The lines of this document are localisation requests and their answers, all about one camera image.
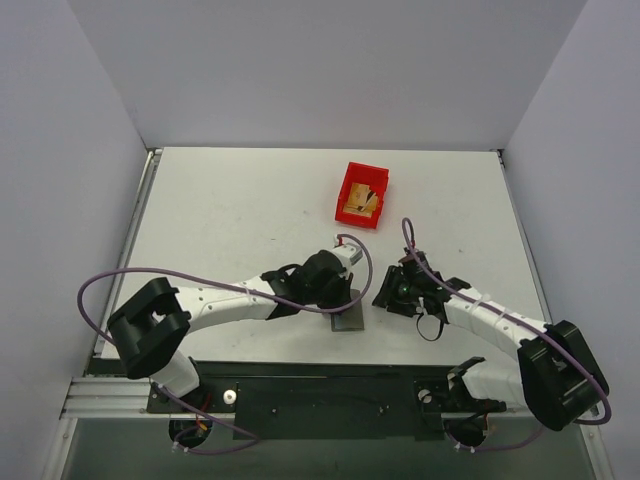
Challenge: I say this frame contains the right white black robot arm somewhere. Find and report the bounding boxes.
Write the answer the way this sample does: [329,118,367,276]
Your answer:
[373,254,609,431]

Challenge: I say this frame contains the red plastic bin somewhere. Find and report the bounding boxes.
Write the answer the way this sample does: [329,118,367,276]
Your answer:
[334,162,389,230]

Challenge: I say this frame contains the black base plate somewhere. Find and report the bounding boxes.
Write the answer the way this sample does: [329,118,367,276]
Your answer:
[144,359,506,442]

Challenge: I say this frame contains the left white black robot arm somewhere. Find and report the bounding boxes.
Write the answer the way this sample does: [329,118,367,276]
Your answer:
[107,244,363,412]

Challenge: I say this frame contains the aluminium table frame rail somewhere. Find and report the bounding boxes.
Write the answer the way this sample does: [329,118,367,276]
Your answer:
[42,146,164,480]

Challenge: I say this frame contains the gold cards in bin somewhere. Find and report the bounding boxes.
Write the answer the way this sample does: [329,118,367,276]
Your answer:
[342,183,378,218]

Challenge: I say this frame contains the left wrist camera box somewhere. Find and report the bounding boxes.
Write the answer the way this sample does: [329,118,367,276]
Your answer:
[330,243,363,269]

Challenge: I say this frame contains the grey card holder wallet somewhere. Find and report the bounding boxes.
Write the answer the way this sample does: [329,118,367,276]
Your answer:
[331,300,365,333]

